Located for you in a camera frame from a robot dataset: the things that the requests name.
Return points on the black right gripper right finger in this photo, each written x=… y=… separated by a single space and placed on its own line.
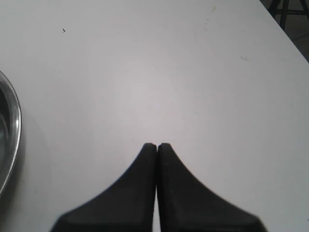
x=186 y=205

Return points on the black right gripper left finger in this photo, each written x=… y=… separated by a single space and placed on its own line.
x=126 y=206

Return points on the round stainless steel dish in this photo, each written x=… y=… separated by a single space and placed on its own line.
x=10 y=130

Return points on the black stand pole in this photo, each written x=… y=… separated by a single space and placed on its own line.
x=293 y=17

